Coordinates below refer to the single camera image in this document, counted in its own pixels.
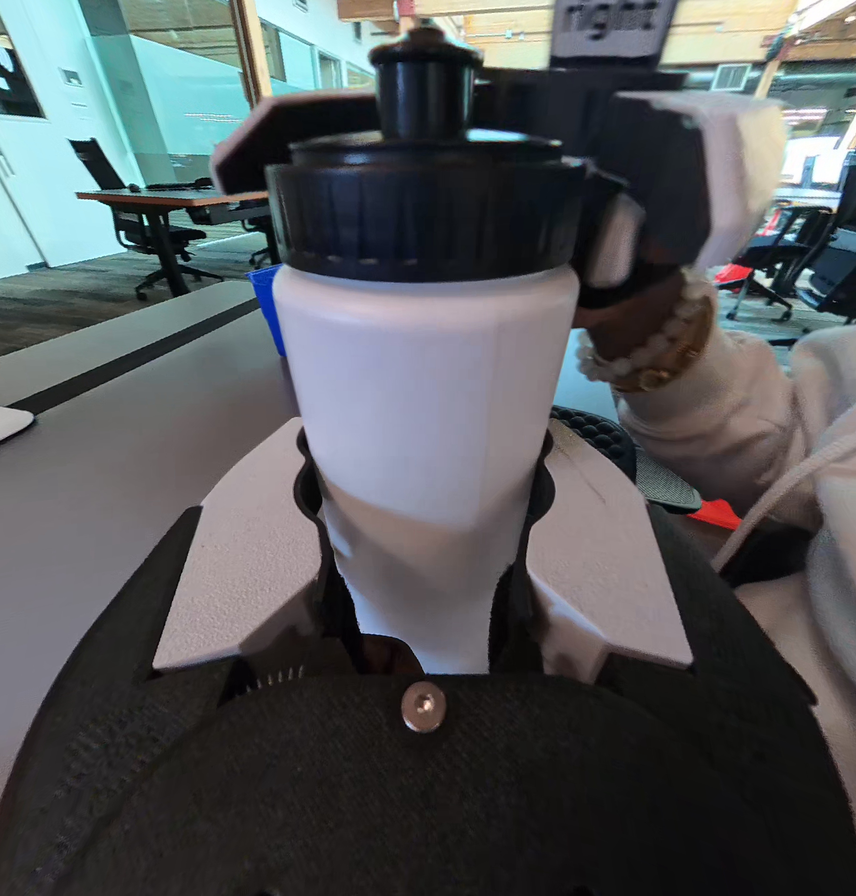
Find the person's right hand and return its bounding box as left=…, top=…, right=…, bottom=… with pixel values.
left=575, top=269, right=689, bottom=365

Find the blue plastic bin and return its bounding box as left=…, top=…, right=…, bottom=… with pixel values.
left=248, top=265, right=289, bottom=358

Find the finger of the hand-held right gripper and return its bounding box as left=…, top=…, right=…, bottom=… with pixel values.
left=211, top=91, right=384, bottom=197
left=606, top=91, right=790, bottom=270

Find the gold bracelet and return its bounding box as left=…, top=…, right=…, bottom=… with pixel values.
left=613, top=301, right=716, bottom=393

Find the wooden top office desk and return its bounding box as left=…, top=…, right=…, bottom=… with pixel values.
left=77, top=188, right=271, bottom=298

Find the black ribbed bottle lid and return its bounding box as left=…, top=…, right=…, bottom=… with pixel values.
left=265, top=28, right=588, bottom=282

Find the dark cloth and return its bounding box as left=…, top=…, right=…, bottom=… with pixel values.
left=722, top=521, right=814, bottom=589

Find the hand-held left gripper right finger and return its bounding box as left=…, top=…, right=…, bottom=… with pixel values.
left=526, top=418, right=695, bottom=685

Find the black honeycomb seat cushion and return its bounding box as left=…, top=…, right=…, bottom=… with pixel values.
left=550, top=406, right=639, bottom=480

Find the instruction sign on white stand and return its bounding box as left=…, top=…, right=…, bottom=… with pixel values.
left=0, top=402, right=35, bottom=452

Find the white plastic bottle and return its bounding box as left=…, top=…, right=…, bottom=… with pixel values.
left=272, top=262, right=581, bottom=676

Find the white door with window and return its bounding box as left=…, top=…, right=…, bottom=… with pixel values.
left=0, top=0, right=51, bottom=281

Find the orange plastic object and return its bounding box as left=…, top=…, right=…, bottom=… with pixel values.
left=688, top=498, right=742, bottom=531

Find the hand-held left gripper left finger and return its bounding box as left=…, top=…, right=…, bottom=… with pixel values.
left=151, top=420, right=334, bottom=674

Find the person's left hand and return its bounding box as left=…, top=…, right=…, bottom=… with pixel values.
left=361, top=633, right=423, bottom=676

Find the person's right forearm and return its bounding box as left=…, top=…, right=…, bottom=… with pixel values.
left=617, top=329, right=821, bottom=512

